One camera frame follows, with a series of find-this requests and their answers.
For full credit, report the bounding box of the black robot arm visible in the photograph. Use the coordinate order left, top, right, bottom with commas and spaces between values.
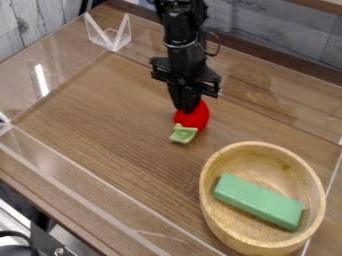
149, 0, 221, 113

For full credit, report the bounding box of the red plush strawberry fruit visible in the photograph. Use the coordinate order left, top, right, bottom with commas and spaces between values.
168, 98, 211, 145

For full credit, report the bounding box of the clear acrylic enclosure wall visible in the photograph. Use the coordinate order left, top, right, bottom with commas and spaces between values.
0, 9, 342, 256

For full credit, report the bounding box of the black cable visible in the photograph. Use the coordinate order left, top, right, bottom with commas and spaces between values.
0, 229, 37, 256

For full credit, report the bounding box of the black metal stand bracket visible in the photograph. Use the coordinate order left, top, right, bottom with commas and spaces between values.
30, 212, 68, 256

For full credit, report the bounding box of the light wooden bowl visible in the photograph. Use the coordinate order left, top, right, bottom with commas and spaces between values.
199, 141, 325, 256

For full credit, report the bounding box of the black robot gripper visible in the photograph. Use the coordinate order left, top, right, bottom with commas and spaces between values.
149, 57, 221, 113

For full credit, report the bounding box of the green rectangular block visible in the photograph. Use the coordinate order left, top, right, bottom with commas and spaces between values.
213, 173, 303, 232

